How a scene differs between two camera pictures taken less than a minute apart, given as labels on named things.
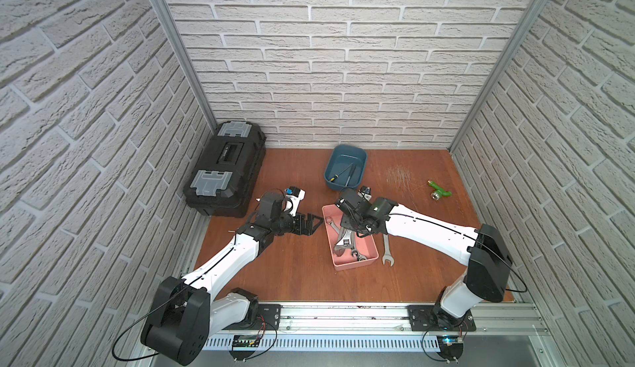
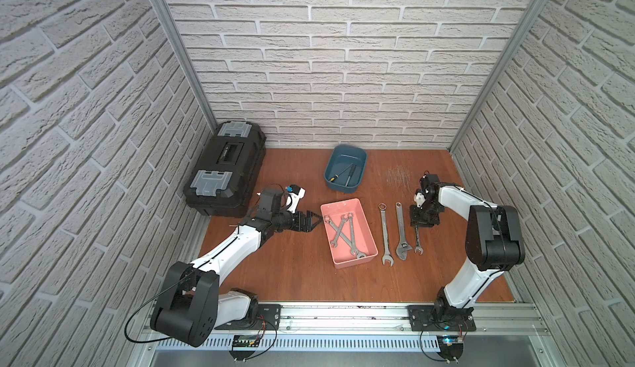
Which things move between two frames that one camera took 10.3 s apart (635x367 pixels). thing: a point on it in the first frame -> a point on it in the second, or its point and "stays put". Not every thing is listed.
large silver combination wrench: [387, 255] stays put
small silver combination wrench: [360, 256] -> [417, 247]
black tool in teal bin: [350, 173] stays put
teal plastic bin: [345, 167] stays put
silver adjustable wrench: [346, 239] -> [403, 247]
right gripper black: [343, 221] -> [417, 220]
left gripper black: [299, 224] stays put
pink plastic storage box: [365, 244] stays put
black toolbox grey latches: [227, 169] stays put
